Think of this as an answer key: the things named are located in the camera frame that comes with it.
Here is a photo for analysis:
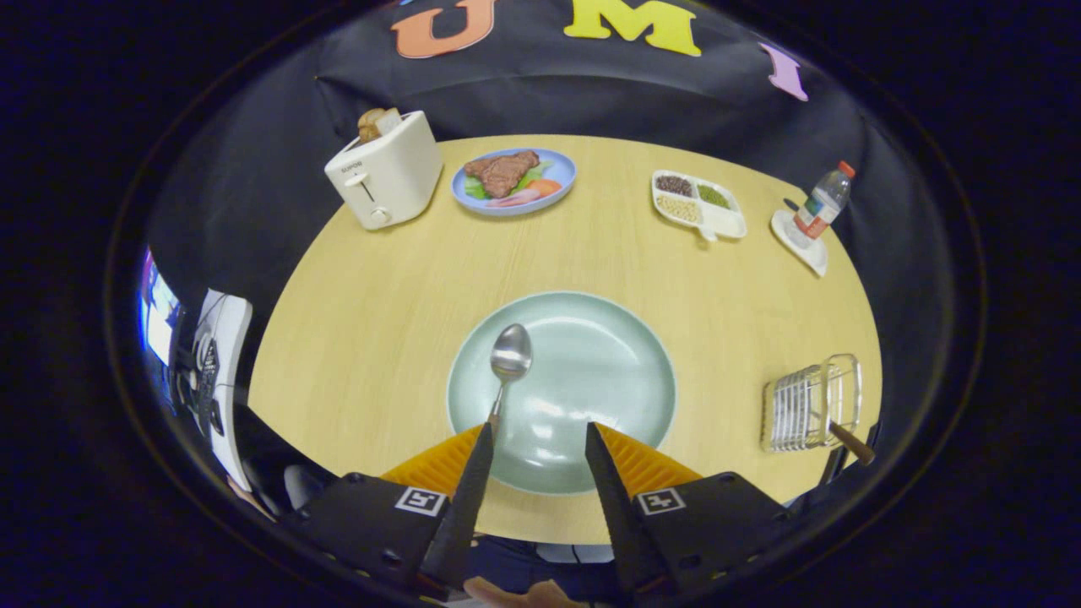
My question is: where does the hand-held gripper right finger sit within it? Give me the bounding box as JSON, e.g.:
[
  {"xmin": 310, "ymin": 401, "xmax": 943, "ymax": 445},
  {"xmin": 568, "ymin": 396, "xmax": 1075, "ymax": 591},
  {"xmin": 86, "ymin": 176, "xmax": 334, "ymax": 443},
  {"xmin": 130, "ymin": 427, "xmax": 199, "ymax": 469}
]
[{"xmin": 584, "ymin": 421, "xmax": 795, "ymax": 599}]

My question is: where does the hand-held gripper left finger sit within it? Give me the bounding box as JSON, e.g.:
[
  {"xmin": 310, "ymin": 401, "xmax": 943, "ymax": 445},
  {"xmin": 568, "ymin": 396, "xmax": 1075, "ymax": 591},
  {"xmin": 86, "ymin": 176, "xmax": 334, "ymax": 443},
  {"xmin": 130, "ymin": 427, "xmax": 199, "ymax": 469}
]
[{"xmin": 283, "ymin": 422, "xmax": 495, "ymax": 596}]

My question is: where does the wooden-handled metal spoon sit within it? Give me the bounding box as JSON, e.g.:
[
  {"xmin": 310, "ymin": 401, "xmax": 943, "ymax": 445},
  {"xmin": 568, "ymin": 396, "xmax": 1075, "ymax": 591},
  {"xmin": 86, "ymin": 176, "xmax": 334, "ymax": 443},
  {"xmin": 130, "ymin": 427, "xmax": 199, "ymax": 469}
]
[{"xmin": 486, "ymin": 323, "xmax": 534, "ymax": 432}]

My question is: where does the wooden-handled metal fork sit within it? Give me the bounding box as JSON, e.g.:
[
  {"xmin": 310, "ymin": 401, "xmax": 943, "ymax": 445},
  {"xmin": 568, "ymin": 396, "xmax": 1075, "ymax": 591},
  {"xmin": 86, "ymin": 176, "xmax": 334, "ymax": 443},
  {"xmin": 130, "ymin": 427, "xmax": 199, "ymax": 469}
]
[{"xmin": 823, "ymin": 418, "xmax": 877, "ymax": 467}]

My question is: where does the pale green plate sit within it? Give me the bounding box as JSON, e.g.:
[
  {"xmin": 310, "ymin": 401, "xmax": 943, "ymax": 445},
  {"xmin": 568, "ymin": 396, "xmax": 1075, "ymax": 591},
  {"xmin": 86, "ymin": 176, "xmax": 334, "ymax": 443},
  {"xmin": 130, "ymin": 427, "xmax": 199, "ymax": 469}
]
[{"xmin": 446, "ymin": 291, "xmax": 678, "ymax": 496}]

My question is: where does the black keyboard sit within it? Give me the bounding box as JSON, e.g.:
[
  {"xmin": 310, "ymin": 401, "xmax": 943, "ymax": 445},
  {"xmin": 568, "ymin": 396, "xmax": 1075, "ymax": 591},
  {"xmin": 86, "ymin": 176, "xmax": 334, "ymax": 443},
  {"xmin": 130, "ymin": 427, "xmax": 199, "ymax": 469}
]
[{"xmin": 194, "ymin": 338, "xmax": 222, "ymax": 436}]

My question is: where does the white side table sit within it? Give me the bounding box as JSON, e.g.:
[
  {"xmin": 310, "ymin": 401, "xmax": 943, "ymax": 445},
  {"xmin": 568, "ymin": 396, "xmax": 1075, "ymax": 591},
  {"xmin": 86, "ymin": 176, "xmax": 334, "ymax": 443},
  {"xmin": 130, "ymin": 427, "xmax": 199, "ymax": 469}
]
[{"xmin": 194, "ymin": 289, "xmax": 254, "ymax": 492}]

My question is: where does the white divided dish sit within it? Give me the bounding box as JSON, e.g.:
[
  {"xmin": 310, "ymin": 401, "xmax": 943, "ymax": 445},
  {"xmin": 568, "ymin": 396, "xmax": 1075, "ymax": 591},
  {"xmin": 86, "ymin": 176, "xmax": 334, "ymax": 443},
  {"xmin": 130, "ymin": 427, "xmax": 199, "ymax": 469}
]
[{"xmin": 650, "ymin": 170, "xmax": 748, "ymax": 244}]

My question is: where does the pile of yellow soybeans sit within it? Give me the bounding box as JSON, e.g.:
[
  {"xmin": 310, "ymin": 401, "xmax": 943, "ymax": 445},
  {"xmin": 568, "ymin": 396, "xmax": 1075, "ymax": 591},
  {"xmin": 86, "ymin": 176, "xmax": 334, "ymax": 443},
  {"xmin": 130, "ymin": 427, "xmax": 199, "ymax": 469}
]
[{"xmin": 656, "ymin": 196, "xmax": 702, "ymax": 225}]

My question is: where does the white square coaster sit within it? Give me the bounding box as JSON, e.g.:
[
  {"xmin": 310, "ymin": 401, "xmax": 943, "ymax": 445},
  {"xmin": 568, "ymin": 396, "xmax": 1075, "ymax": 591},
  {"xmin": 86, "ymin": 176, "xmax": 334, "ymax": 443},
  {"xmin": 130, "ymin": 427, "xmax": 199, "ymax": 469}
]
[{"xmin": 770, "ymin": 209, "xmax": 829, "ymax": 278}]

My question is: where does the brown steak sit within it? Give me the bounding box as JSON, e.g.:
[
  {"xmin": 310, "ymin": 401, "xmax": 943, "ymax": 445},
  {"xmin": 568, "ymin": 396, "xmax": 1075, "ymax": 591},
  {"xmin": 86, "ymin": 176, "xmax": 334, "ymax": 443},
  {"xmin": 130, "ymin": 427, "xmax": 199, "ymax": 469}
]
[{"xmin": 464, "ymin": 150, "xmax": 541, "ymax": 198}]

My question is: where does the blue plate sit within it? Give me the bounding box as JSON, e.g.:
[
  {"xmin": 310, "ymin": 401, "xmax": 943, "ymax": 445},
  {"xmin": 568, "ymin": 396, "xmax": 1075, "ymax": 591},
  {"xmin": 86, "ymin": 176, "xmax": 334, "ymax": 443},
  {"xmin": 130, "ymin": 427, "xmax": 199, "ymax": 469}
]
[{"xmin": 451, "ymin": 149, "xmax": 578, "ymax": 217}]

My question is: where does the white toaster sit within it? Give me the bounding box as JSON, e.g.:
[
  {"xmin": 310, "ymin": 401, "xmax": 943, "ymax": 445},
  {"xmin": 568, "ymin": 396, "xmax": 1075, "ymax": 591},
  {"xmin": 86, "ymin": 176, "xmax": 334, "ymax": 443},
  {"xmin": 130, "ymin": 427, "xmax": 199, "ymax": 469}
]
[{"xmin": 324, "ymin": 111, "xmax": 444, "ymax": 231}]

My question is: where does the computer monitor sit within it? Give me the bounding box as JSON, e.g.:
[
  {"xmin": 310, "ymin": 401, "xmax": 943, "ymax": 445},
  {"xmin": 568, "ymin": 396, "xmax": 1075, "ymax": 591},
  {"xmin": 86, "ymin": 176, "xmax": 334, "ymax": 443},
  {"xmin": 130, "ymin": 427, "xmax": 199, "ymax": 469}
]
[{"xmin": 139, "ymin": 253, "xmax": 182, "ymax": 368}]

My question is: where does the clear red-capped water bottle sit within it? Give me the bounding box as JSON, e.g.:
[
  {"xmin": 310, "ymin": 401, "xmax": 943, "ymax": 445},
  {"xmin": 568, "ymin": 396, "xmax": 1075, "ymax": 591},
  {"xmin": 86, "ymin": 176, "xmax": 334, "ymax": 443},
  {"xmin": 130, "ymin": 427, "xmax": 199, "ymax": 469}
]
[{"xmin": 794, "ymin": 160, "xmax": 856, "ymax": 240}]

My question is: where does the toasted bread slice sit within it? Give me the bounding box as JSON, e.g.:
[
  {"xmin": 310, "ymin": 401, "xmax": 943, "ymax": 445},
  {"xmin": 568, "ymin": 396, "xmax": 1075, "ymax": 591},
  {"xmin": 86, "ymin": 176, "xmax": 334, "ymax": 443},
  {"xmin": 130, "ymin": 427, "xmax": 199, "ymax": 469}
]
[{"xmin": 356, "ymin": 107, "xmax": 404, "ymax": 143}]

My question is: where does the black backdrop cloth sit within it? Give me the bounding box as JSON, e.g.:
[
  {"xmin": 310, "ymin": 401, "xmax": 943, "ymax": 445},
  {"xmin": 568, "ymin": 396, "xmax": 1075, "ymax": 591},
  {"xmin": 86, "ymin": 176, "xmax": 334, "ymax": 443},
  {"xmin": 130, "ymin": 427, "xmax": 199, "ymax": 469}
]
[{"xmin": 139, "ymin": 0, "xmax": 938, "ymax": 474}]

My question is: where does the metal wire cutlery rack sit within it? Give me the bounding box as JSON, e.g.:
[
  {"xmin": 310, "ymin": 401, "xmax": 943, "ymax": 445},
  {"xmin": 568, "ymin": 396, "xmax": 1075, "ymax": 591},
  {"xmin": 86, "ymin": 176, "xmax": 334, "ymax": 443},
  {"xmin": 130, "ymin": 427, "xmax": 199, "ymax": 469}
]
[{"xmin": 761, "ymin": 354, "xmax": 863, "ymax": 454}]

